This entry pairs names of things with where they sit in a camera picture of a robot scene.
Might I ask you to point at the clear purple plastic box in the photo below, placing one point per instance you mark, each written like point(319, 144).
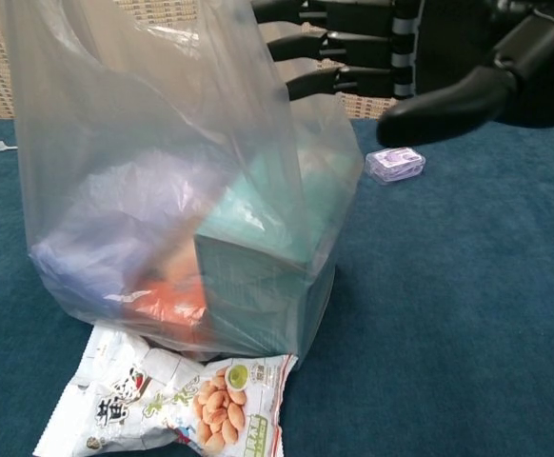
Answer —
point(396, 164)

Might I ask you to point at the clear plastic bag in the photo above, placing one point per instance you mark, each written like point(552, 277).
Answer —
point(115, 119)

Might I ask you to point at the teal cardboard box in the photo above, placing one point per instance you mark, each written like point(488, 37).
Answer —
point(258, 276)

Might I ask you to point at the white plastic spoon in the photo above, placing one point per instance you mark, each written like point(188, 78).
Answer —
point(1, 146)

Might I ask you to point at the white blue packet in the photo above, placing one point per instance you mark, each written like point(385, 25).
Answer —
point(115, 228)

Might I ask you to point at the white peanut snack packet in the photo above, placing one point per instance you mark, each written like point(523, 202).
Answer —
point(163, 404)

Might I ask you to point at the teal blue table cloth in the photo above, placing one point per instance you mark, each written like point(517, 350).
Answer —
point(448, 309)

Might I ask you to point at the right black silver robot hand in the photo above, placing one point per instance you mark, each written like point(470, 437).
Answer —
point(472, 43)

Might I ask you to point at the orange snack packet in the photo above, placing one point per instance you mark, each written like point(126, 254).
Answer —
point(167, 309)

